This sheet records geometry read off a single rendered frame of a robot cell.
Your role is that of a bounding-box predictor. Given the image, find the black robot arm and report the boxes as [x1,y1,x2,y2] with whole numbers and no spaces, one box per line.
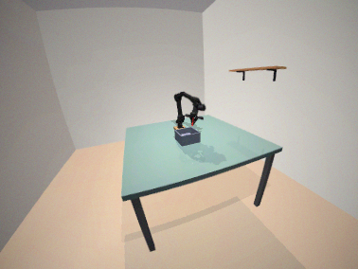
[174,92,206,129]

